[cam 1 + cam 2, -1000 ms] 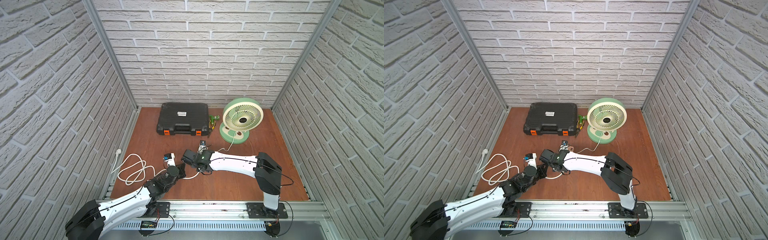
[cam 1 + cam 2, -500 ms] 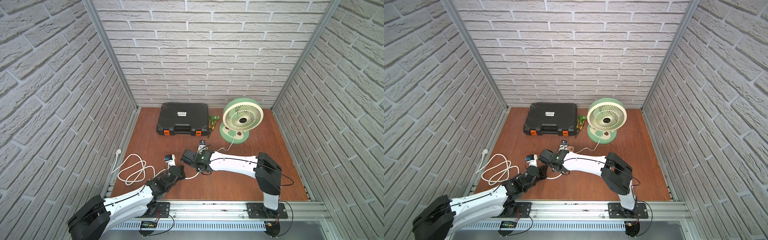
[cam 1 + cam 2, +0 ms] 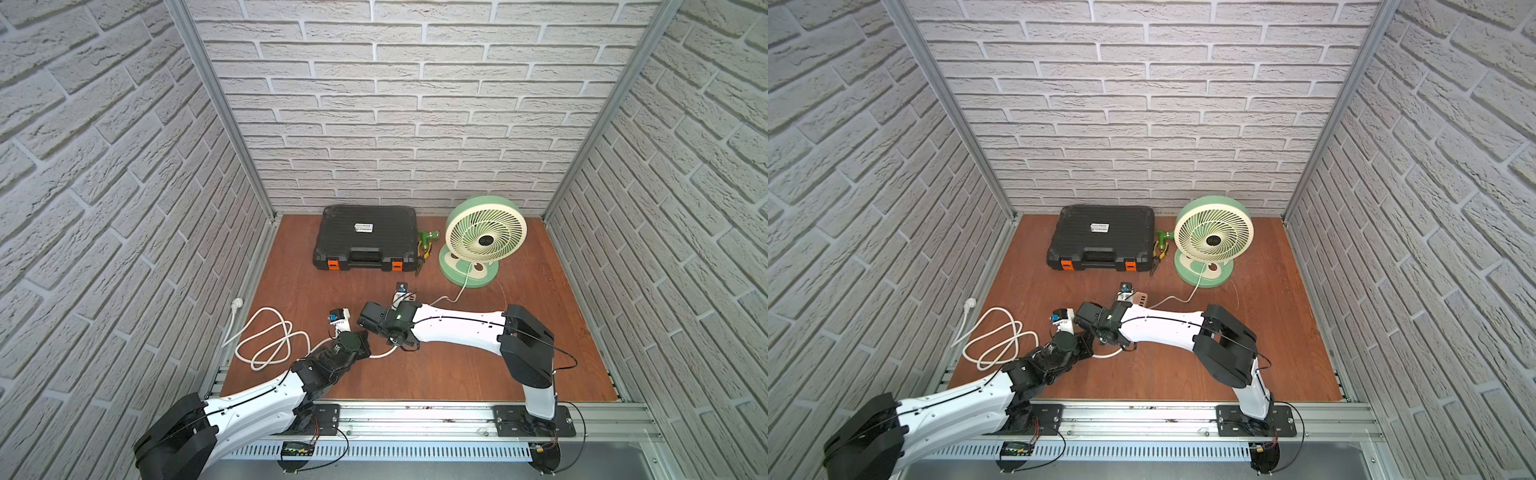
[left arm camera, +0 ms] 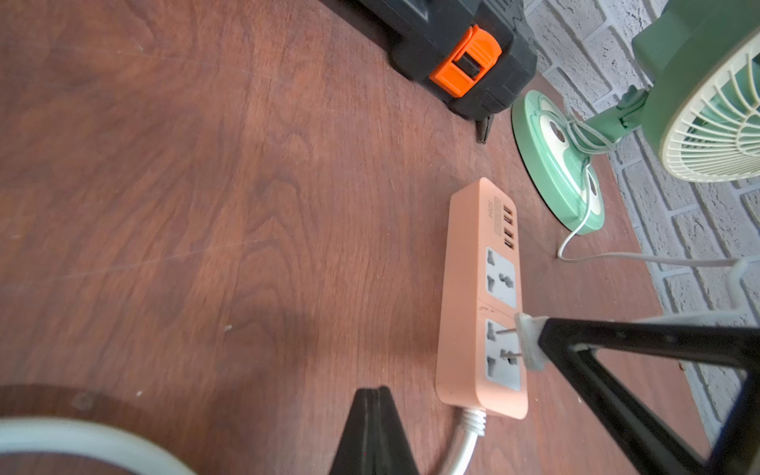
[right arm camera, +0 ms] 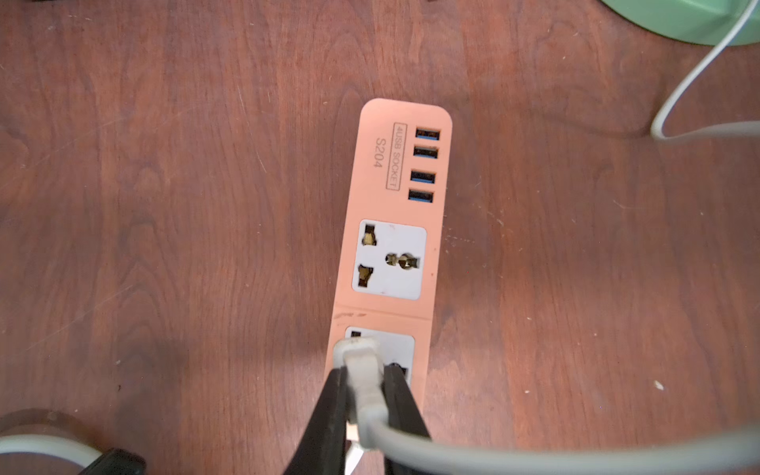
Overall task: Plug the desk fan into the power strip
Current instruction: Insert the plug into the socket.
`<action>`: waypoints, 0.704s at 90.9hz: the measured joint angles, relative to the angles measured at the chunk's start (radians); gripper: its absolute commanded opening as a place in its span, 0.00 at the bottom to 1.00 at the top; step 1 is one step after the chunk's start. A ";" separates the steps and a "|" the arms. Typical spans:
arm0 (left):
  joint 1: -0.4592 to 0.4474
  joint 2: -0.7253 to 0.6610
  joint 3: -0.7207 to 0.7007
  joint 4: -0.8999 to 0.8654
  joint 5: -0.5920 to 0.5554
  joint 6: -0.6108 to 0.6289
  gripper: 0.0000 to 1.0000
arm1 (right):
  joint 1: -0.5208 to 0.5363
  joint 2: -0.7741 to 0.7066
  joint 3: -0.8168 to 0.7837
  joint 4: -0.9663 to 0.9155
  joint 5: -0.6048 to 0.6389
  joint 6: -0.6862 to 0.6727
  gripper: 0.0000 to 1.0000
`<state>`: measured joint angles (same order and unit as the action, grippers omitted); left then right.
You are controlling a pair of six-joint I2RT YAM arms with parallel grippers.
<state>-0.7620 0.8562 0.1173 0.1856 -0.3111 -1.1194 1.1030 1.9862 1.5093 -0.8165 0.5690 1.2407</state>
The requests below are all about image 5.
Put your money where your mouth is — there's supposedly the pink power strip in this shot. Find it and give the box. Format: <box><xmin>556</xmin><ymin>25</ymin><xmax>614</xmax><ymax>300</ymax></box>
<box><xmin>328</xmin><ymin>99</ymin><xmax>452</xmax><ymax>404</ymax></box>

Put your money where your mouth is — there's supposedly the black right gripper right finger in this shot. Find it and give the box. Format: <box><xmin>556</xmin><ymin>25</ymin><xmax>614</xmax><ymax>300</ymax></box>
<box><xmin>382</xmin><ymin>363</ymin><xmax>431</xmax><ymax>475</ymax></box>

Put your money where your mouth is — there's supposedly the white power strip cable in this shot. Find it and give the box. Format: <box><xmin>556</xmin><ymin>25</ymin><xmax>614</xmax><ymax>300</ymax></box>
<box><xmin>0</xmin><ymin>432</ymin><xmax>102</xmax><ymax>470</ymax></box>

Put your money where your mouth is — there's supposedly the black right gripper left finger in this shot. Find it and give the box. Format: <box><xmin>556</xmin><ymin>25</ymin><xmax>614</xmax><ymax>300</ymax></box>
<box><xmin>284</xmin><ymin>367</ymin><xmax>348</xmax><ymax>475</ymax></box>

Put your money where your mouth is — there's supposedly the green and cream desk fan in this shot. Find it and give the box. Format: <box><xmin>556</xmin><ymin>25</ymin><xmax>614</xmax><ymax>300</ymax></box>
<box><xmin>602</xmin><ymin>0</ymin><xmax>749</xmax><ymax>46</ymax></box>

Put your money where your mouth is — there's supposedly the white fan power cord plug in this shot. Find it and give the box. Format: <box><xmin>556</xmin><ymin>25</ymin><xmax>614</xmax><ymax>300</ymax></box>
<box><xmin>328</xmin><ymin>1</ymin><xmax>759</xmax><ymax>474</ymax></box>

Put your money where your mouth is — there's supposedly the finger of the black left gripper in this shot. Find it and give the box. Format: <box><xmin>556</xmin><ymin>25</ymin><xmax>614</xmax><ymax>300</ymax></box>
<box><xmin>79</xmin><ymin>448</ymin><xmax>146</xmax><ymax>475</ymax></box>

